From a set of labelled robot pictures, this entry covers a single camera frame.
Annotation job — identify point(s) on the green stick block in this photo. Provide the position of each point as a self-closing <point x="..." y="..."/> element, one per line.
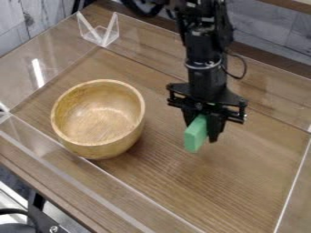
<point x="195" y="134"/>

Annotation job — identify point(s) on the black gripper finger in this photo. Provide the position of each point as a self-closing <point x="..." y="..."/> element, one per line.
<point x="216" y="122"/>
<point x="188" y="116"/>

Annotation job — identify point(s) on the clear acrylic corner bracket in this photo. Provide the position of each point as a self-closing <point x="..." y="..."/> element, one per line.
<point x="99" y="35"/>

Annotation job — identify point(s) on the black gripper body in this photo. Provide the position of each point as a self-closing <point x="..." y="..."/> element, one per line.
<point x="205" y="93"/>

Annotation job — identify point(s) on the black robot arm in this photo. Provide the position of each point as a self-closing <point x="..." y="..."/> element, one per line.
<point x="205" y="32"/>

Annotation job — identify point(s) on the clear acrylic enclosure wall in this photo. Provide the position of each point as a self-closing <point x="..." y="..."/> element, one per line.
<point x="233" y="187"/>

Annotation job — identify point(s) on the wooden bowl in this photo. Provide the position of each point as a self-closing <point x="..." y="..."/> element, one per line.
<point x="97" y="118"/>

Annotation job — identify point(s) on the black table leg bracket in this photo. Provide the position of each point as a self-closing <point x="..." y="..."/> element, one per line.
<point x="45" y="224"/>

